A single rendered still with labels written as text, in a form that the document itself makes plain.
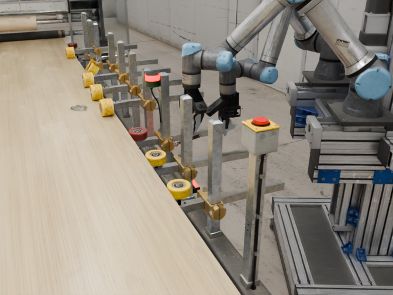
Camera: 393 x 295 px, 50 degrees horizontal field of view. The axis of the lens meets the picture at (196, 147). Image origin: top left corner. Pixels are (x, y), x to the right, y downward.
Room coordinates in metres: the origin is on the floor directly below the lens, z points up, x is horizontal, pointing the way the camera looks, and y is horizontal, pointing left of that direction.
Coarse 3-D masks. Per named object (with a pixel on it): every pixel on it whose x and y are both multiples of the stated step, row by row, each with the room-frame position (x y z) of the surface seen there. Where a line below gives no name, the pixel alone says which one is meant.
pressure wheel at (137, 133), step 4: (132, 128) 1.69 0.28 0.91; (136, 128) 1.69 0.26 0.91; (140, 128) 1.69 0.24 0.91; (144, 128) 1.69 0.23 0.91; (132, 132) 1.64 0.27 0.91; (136, 132) 1.65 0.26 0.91; (140, 132) 1.64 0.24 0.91; (144, 132) 1.65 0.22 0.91; (132, 136) 1.63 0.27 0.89; (136, 136) 1.63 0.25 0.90; (140, 136) 1.63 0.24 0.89; (144, 136) 1.64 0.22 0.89; (136, 140) 1.63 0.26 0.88; (140, 140) 1.63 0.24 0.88
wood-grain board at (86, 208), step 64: (0, 64) 2.83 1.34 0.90; (64, 64) 2.83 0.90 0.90; (0, 128) 1.70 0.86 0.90; (64, 128) 1.70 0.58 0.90; (0, 192) 1.17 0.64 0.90; (64, 192) 1.17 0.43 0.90; (128, 192) 1.17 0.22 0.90; (0, 256) 0.85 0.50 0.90; (64, 256) 0.85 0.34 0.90; (128, 256) 0.85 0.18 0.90; (192, 256) 0.85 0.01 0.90
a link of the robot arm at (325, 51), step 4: (316, 36) 2.07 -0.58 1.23; (320, 36) 2.05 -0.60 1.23; (316, 40) 2.06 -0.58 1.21; (320, 40) 2.04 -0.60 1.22; (324, 40) 2.02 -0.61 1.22; (316, 44) 2.05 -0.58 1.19; (320, 44) 2.03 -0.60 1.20; (324, 44) 2.02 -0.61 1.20; (316, 48) 2.06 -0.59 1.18; (320, 48) 2.04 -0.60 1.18; (324, 48) 2.02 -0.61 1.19; (328, 48) 2.00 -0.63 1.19; (316, 52) 2.09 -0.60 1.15; (320, 52) 2.04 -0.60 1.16; (324, 52) 2.01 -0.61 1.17; (328, 52) 2.00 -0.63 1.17; (332, 52) 1.99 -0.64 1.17; (320, 56) 2.03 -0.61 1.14; (324, 56) 2.01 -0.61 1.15; (328, 56) 2.00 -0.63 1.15; (332, 56) 1.99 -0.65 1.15; (336, 56) 1.99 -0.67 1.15
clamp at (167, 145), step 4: (156, 132) 1.73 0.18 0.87; (160, 136) 1.68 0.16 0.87; (160, 140) 1.66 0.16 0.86; (164, 140) 1.65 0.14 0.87; (168, 140) 1.64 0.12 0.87; (172, 140) 1.66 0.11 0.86; (160, 144) 1.66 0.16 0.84; (164, 144) 1.63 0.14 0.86; (168, 144) 1.63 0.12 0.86; (172, 144) 1.64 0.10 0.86; (160, 148) 1.67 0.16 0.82; (164, 148) 1.62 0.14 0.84; (168, 148) 1.63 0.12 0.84; (172, 148) 1.64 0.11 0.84
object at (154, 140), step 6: (180, 132) 1.75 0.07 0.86; (198, 132) 1.76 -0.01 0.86; (204, 132) 1.77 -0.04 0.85; (150, 138) 1.69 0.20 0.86; (156, 138) 1.69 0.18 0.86; (174, 138) 1.72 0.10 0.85; (180, 138) 1.73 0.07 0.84; (138, 144) 1.65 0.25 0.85; (144, 144) 1.66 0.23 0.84; (150, 144) 1.67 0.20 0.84; (156, 144) 1.68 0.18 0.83
